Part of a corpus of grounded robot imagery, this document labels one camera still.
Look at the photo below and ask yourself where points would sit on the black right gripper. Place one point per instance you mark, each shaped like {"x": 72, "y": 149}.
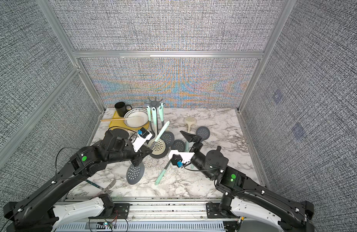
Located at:
{"x": 197, "y": 147}

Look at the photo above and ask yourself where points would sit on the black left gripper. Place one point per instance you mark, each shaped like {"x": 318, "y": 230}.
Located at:
{"x": 141, "y": 153}

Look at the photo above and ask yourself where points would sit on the grey utensil rack stand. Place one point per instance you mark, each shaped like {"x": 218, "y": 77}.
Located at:
{"x": 153, "y": 103}

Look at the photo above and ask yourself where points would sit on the grey skimmer back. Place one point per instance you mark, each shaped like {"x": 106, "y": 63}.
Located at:
{"x": 134, "y": 174}

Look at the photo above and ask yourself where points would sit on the cream skimmer mint handle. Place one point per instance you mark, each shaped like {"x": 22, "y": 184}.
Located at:
{"x": 177, "y": 145}

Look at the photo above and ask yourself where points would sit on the grey skimmer lone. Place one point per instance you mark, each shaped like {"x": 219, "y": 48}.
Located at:
{"x": 167, "y": 137}

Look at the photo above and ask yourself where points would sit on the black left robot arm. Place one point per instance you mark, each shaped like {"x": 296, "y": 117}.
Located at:
{"x": 39, "y": 211}

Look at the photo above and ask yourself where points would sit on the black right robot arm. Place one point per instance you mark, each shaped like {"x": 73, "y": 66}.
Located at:
{"x": 243, "y": 197}

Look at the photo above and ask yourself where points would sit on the cream slotted spatula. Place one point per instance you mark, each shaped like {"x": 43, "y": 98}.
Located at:
{"x": 190, "y": 121}

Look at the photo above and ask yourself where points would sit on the white bowl black rim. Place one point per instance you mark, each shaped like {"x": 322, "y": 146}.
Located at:
{"x": 136, "y": 123}

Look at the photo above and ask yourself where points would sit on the yellow tray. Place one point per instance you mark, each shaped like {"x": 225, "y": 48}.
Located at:
{"x": 122, "y": 124}

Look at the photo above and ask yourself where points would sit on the black mug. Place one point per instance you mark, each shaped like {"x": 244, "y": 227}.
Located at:
{"x": 122, "y": 108}

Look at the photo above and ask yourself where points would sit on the metal fork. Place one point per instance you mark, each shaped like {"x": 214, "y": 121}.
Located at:
{"x": 106, "y": 190}

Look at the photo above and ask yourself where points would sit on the wooden handled white spatula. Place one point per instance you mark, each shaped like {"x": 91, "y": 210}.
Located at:
{"x": 122, "y": 119}

